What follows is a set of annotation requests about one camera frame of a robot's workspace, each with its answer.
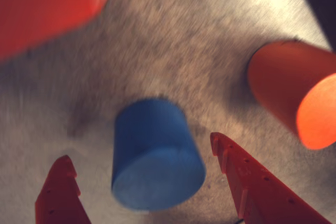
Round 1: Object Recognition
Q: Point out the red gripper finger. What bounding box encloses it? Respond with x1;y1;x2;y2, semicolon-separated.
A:
210;132;332;224
35;154;91;224

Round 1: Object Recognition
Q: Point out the blue wooden cylinder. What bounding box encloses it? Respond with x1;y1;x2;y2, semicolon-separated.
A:
111;98;207;212

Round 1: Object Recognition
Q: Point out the orange rounded wooden block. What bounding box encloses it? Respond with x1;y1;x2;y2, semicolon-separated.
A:
246;39;336;151

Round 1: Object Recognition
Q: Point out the red wooden cube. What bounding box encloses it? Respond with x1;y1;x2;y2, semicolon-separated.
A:
0;0;110;61

